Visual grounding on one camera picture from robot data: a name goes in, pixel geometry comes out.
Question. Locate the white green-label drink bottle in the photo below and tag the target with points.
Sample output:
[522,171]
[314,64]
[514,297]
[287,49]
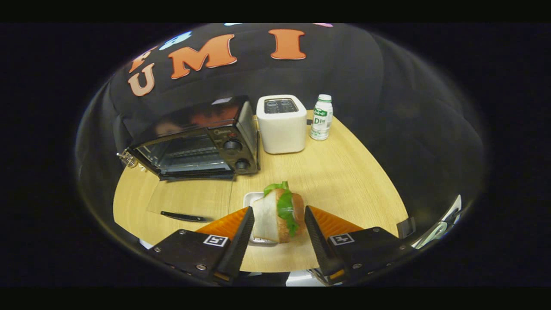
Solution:
[321,125]

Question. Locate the small white plate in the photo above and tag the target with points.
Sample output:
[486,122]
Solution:
[249,200]

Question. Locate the black table clamp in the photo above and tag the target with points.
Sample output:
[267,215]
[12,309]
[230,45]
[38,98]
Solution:
[406,227]

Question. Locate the white metal frame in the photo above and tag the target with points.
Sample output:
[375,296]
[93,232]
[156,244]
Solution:
[447,215]

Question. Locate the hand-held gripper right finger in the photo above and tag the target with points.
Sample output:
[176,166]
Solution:
[318,245]

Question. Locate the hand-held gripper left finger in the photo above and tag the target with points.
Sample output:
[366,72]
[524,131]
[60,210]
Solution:
[239,245]

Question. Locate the small shiny metal object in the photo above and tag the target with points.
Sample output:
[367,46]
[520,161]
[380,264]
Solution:
[128,159]

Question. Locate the white pop-up toaster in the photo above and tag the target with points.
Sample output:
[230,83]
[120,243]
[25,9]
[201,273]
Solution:
[282,133]

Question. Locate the lettuce sandwich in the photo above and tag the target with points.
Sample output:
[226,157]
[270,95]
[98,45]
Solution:
[269,215]

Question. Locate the black toaster oven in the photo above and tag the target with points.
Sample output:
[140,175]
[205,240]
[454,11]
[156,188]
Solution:
[241,146]

